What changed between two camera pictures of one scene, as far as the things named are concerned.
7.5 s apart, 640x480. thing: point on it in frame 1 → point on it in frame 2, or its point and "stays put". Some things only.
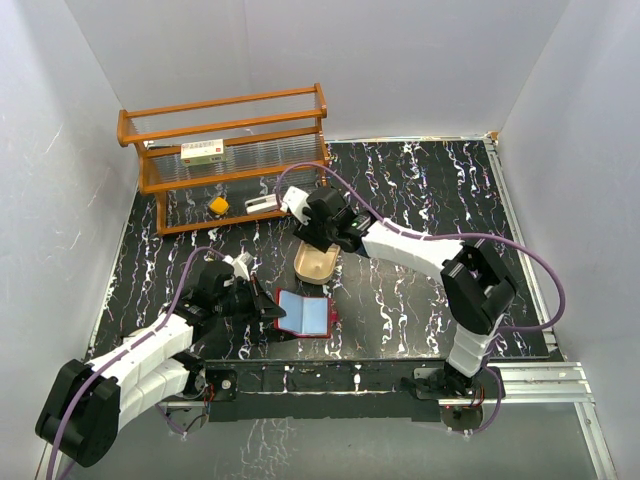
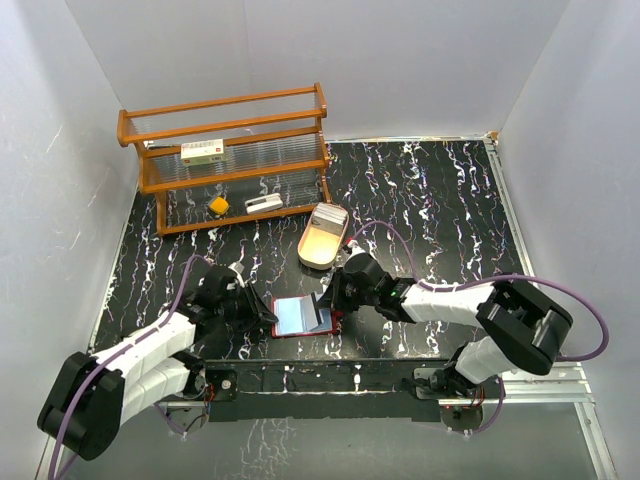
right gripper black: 307,233 → 333,295
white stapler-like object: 262,204 stays put
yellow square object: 219,205 stays put
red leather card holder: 308,317 stays put
